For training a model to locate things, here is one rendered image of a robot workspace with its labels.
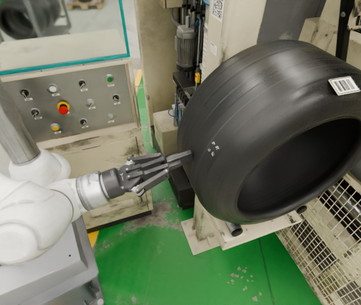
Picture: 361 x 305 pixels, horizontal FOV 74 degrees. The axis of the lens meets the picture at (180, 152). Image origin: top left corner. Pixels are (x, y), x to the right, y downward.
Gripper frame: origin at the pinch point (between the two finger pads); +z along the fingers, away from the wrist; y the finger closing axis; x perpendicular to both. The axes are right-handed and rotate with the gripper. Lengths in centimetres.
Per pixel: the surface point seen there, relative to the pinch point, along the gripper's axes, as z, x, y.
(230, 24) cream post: 28.0, -19.6, 26.0
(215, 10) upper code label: 26.7, -21.7, 33.4
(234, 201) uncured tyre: 10.0, 9.6, -12.3
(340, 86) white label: 34.7, -16.6, -10.2
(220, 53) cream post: 25.2, -11.0, 27.3
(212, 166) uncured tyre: 6.0, -2.7, -8.0
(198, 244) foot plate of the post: 5, 125, 25
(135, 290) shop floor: -44, 119, 10
